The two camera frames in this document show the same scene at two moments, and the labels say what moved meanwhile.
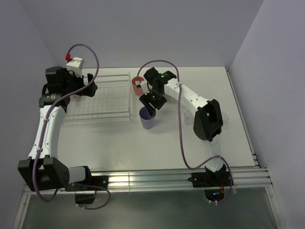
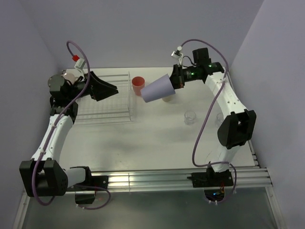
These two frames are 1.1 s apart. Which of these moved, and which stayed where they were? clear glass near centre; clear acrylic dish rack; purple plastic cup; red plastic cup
Moved: purple plastic cup
Stayed: clear glass near centre; clear acrylic dish rack; red plastic cup
